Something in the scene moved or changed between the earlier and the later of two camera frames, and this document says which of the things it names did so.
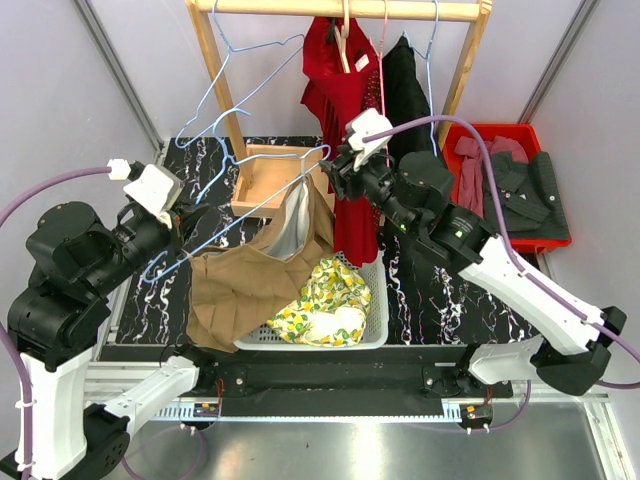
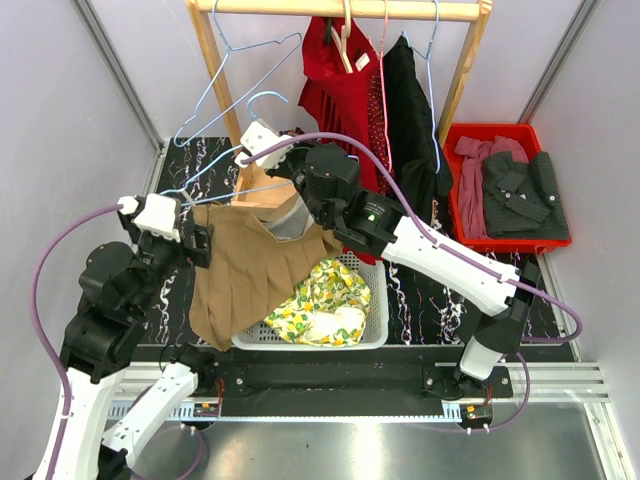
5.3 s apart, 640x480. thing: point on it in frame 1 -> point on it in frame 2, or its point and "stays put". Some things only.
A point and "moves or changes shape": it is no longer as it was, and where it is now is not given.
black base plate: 347,381 stays put
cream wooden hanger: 341,37 stays put
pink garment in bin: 471,177 stays put
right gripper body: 370,178 -> 293,166
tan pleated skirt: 237,290 moves or changes shape
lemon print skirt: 332,310 stays put
